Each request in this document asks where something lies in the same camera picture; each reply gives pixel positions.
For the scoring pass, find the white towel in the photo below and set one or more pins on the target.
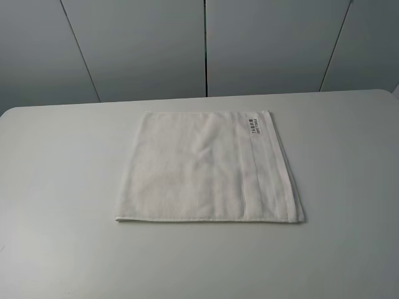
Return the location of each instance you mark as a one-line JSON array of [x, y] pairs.
[[211, 167]]

